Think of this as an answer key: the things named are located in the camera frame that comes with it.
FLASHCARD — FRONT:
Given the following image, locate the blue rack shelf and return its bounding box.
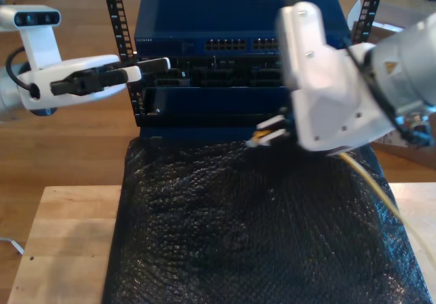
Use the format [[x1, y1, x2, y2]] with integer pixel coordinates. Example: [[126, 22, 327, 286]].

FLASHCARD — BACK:
[[138, 85, 297, 140]]

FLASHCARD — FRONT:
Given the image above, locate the black bubble wrap mat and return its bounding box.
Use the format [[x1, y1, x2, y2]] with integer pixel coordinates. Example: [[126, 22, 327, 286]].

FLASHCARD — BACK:
[[101, 136, 433, 304]]

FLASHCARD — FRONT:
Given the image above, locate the black perforated rack post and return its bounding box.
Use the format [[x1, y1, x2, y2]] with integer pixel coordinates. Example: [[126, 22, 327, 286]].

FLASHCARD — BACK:
[[350, 0, 388, 46], [100, 0, 144, 127]]

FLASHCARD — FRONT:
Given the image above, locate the blue network switch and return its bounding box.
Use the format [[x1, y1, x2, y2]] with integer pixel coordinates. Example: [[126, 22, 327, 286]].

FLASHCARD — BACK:
[[134, 0, 352, 57]]

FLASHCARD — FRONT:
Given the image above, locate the grey metal bracket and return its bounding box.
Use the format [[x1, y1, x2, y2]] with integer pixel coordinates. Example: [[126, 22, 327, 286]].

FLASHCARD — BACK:
[[0, 237, 25, 256]]

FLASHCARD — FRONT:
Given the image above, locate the white plastic piece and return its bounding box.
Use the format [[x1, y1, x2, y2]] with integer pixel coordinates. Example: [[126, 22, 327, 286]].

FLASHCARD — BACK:
[[347, 0, 362, 22]]

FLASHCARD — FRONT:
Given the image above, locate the yellow network cable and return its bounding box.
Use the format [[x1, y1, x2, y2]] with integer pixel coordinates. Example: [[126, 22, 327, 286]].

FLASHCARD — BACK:
[[245, 130, 420, 237]]

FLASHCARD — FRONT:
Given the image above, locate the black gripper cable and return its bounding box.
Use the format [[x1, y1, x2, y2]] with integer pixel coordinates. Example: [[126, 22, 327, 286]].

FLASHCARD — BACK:
[[5, 46, 39, 95], [342, 37, 436, 147]]

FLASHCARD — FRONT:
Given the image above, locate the black rack server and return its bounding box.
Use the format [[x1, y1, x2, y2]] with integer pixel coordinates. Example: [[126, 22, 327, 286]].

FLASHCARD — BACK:
[[124, 54, 290, 89]]

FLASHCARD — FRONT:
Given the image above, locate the brown cardboard box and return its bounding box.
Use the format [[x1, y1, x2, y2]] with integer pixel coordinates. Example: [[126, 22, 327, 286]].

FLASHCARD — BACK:
[[352, 2, 436, 168]]

